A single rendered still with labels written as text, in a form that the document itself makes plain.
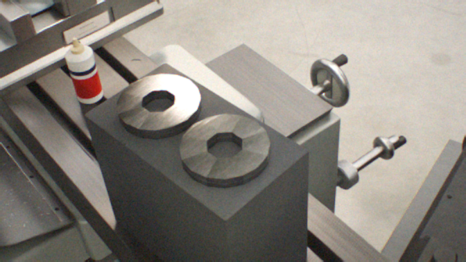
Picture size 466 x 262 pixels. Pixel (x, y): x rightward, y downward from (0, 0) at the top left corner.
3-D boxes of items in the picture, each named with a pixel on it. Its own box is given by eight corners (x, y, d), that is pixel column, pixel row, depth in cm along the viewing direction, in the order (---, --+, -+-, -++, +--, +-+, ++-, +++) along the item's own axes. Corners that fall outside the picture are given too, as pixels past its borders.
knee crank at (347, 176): (393, 135, 156) (396, 116, 152) (413, 150, 153) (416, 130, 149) (324, 183, 148) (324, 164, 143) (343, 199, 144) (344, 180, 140)
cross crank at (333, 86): (324, 82, 158) (326, 41, 149) (361, 107, 151) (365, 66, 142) (272, 113, 151) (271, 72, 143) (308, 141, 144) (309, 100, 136)
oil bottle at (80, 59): (95, 84, 106) (80, 26, 98) (108, 96, 104) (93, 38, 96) (73, 95, 105) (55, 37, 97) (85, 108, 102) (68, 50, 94)
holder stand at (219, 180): (184, 168, 92) (164, 51, 78) (308, 258, 80) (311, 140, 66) (114, 220, 86) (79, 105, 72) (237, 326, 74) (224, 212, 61)
